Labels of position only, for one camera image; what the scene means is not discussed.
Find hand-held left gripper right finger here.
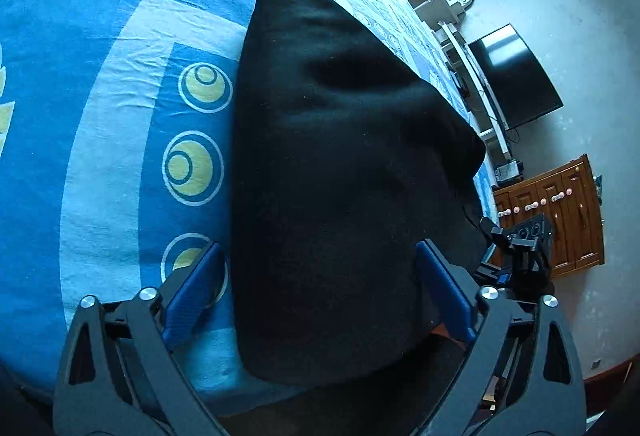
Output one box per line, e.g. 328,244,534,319
407,239,587,436

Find white television stand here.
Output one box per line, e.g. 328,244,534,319
434,21,512,154

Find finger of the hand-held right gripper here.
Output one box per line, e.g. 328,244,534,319
479,215,517,248
472,261,515,291

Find small grey router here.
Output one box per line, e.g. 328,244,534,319
494,160,525,184

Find blue patterned bedsheet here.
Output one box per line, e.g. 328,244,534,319
0,0,501,409

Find brown wooden cabinet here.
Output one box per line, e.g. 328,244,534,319
492,155,606,278

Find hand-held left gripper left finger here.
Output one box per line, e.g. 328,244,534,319
52,242,233,436

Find black studded pants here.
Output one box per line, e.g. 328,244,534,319
229,0,488,388

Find black flat television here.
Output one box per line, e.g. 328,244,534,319
465,23,565,131

